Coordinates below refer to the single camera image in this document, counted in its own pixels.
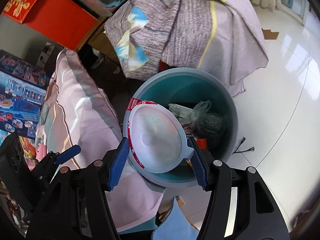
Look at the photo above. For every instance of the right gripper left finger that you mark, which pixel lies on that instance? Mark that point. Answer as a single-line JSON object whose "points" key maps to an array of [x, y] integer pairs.
{"points": [[75, 206]]}

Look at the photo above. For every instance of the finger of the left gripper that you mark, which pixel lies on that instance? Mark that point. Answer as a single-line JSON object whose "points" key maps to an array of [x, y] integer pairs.
{"points": [[66, 155]]}

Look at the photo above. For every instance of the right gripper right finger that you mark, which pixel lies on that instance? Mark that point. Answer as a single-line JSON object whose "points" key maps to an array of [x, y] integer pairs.
{"points": [[240, 206]]}

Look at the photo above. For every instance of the white instant noodle cup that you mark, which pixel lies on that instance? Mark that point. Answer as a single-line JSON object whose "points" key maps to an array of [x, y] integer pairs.
{"points": [[157, 140]]}

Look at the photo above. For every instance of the red cola can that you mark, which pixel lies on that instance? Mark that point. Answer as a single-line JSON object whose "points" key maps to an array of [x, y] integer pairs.
{"points": [[202, 144]]}

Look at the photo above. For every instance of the clear green snack wrapper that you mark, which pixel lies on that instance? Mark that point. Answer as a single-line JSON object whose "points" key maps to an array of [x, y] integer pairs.
{"points": [[199, 121]]}

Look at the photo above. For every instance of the teal plastic trash bin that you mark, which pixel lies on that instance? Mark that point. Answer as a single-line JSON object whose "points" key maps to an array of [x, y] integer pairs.
{"points": [[187, 86]]}

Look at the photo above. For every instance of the pink striped bed cover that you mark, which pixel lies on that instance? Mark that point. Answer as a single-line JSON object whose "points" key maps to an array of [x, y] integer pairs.
{"points": [[77, 112]]}

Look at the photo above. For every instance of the blue toy playset box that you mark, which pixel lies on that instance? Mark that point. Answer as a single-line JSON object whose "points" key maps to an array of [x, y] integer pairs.
{"points": [[23, 91]]}

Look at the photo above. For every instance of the red cardboard gift box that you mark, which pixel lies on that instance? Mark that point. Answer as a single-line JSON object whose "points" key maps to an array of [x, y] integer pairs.
{"points": [[62, 21]]}

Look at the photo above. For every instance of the grey purple draped blanket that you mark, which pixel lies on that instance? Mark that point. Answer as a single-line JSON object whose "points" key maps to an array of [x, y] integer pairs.
{"points": [[221, 37]]}

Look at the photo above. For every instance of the cardboard scrap on floor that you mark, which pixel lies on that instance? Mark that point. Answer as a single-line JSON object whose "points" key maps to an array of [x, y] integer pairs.
{"points": [[269, 34]]}

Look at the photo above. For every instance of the wall power socket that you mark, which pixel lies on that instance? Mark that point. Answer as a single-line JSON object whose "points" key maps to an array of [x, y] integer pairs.
{"points": [[45, 54]]}

